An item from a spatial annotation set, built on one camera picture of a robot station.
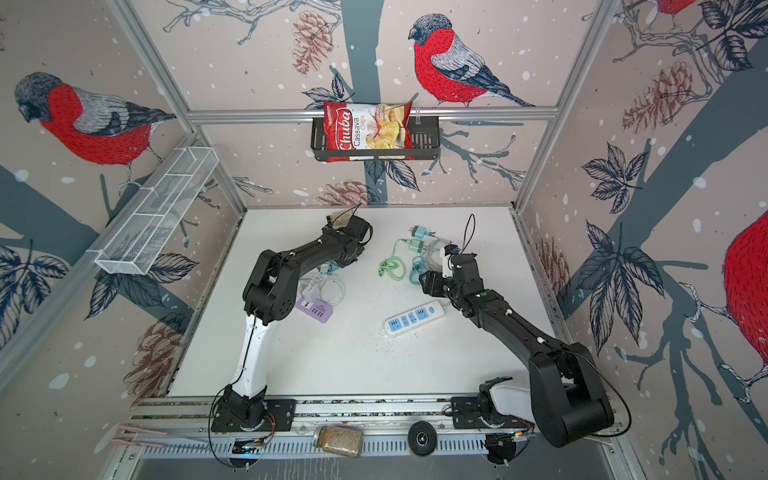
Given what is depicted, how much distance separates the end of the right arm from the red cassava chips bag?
372 millimetres

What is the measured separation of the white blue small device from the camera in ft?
2.87

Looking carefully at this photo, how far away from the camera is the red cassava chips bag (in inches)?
34.4

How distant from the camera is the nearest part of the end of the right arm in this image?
683mm

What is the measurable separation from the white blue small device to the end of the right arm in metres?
0.11

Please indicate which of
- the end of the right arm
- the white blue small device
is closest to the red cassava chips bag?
the end of the right arm

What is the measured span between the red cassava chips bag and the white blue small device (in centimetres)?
48

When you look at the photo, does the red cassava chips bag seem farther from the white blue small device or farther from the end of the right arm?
the white blue small device
